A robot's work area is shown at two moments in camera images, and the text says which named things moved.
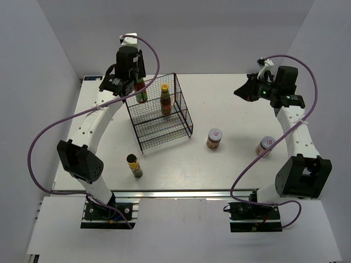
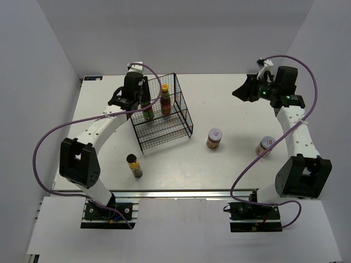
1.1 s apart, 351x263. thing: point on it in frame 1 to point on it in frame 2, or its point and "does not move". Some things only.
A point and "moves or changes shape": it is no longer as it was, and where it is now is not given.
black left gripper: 141,63 to 146,96
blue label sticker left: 92,78 does not move
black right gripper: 247,91 does not move
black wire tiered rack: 157,112 does not move
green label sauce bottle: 141,96 moves or changes shape
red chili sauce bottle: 165,101 does not move
